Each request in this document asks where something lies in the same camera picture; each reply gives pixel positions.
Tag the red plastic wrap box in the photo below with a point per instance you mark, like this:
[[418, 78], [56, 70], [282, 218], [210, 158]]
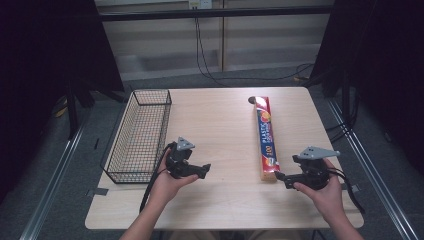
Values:
[[266, 140]]

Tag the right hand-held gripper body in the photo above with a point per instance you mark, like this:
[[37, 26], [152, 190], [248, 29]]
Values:
[[313, 170]]

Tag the metal floor rail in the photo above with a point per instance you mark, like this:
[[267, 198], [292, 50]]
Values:
[[50, 186], [376, 173]]

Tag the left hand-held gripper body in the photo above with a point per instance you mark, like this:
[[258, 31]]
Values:
[[180, 156]]

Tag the black horizontal bar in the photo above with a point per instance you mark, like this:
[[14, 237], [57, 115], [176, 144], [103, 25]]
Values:
[[213, 13]]

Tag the person's left hand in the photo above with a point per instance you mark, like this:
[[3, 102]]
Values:
[[166, 186]]

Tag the person's right hand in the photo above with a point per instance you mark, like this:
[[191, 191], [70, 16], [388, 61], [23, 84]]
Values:
[[328, 200]]

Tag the grey tape strip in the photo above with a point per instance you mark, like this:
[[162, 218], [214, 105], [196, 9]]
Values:
[[98, 192], [353, 188]]

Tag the black curtain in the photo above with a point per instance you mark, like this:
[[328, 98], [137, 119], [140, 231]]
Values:
[[50, 50], [380, 66]]

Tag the white wall socket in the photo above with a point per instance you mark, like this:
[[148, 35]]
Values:
[[200, 4]]

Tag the black metal stand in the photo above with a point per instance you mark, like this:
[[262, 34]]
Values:
[[78, 103]]

